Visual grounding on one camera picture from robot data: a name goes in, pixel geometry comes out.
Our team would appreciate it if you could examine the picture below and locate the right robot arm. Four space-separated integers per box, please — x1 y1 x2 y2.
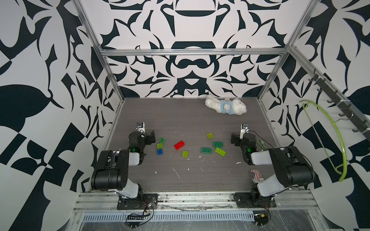
231 133 315 202

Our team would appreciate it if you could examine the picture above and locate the black connector box right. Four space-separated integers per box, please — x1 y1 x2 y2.
254 214 269 227

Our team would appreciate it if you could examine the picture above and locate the black wall hook rack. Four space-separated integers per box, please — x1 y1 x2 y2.
310 68 370 141

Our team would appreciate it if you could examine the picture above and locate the black connector box left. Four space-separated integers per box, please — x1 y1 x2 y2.
125 213 145 222

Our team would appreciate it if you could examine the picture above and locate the red lego brick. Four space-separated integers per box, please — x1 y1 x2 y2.
174 141 185 151

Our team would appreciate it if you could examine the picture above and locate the american flag item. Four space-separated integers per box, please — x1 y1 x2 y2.
249 169 264 184

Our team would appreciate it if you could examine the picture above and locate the dark green long lego brick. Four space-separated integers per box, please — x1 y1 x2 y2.
201 147 212 154

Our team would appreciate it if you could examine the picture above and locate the black connector box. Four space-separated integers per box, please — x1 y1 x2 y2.
125 213 145 222
254 214 269 227

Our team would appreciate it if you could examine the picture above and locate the green plastic hanger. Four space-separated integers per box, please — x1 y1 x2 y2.
299 100 348 182

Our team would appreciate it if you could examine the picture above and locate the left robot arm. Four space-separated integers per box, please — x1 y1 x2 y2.
91 131 156 201

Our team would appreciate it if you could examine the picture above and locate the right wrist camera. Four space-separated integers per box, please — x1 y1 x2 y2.
240 123 249 140

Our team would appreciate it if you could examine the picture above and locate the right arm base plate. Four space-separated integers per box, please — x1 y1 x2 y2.
233 190 276 208

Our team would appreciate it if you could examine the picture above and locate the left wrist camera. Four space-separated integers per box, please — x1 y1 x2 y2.
136 122 145 133

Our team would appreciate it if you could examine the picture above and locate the lime long lego brick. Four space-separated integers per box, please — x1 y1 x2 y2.
215 147 226 157

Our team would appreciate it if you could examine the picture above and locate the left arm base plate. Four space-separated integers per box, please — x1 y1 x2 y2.
117 193 159 210

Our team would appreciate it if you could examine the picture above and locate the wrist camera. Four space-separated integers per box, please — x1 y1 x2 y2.
136 122 145 133
240 123 249 140

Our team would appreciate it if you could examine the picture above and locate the white plush toy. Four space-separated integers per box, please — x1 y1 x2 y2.
205 95 247 115

